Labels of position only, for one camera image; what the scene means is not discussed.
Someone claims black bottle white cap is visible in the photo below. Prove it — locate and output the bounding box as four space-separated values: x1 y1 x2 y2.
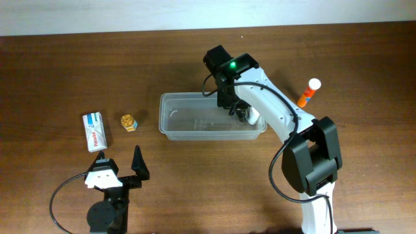
235 107 251 123

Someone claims white Panadol medicine box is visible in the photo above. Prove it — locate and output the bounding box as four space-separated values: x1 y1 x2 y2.
83 112 107 153

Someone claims white plastic bottle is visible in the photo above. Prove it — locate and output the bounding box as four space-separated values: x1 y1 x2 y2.
248 107 260 125

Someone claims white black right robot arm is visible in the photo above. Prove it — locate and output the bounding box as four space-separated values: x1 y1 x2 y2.
203 45 343 233

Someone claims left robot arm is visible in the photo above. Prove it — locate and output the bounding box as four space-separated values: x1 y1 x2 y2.
84 145 150 234

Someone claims clear plastic container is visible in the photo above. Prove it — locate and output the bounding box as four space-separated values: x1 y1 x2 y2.
159 92 267 140

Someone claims gold-lidded balm jar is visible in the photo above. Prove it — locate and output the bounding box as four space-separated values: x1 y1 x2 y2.
121 114 138 131

